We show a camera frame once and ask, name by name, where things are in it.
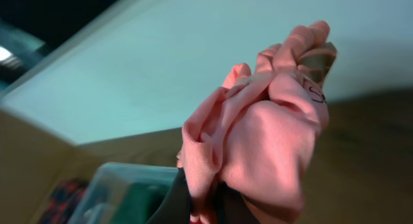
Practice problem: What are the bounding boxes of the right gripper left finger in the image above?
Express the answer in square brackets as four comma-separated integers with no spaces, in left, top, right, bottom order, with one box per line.
[146,168,191,224]

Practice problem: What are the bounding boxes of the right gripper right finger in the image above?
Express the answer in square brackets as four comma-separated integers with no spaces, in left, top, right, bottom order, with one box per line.
[298,42,337,85]

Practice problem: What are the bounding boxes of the dark green garment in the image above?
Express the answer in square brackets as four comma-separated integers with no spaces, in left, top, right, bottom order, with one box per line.
[110,183,169,224]

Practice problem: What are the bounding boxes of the pink garment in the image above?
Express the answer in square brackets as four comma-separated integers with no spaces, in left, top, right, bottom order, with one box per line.
[177,21,330,223]

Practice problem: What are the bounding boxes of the clear plastic storage bin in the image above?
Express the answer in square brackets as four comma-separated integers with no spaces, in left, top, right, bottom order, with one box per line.
[68,163,177,224]

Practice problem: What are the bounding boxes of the red navy plaid shirt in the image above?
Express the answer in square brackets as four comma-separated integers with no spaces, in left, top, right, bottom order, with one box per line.
[37,178,88,224]

